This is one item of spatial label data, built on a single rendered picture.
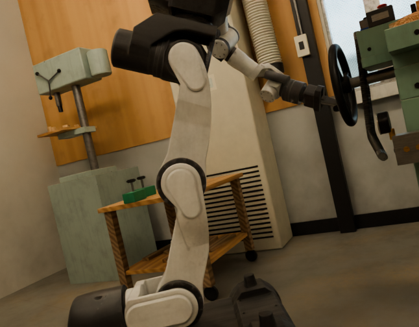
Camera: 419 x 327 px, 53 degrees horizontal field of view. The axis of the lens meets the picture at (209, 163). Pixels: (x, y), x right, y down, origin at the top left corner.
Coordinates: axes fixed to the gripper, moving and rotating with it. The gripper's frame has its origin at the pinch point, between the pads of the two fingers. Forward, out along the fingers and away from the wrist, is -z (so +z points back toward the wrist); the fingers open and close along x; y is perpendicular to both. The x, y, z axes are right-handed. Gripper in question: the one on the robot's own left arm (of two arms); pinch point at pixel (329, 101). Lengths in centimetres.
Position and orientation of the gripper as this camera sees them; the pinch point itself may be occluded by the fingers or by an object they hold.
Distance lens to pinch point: 166.9
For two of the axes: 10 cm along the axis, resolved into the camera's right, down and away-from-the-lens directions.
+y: 4.7, -8.1, 3.5
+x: -2.1, -4.9, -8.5
